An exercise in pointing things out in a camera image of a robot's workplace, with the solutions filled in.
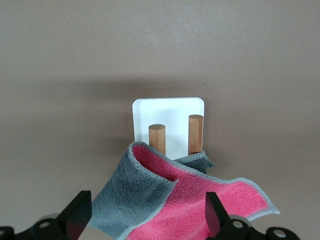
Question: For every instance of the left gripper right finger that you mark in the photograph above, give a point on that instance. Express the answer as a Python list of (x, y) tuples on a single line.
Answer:
[(216, 215)]

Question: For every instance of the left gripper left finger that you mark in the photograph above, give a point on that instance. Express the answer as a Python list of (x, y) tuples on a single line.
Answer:
[(77, 215)]

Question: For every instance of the pink and grey cloth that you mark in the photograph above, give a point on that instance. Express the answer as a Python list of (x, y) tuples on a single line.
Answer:
[(190, 200)]

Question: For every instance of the white rack base tray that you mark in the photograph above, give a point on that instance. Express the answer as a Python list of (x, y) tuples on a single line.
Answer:
[(175, 117)]

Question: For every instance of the brown table cover sheet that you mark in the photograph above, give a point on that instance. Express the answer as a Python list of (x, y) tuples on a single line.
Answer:
[(75, 75)]

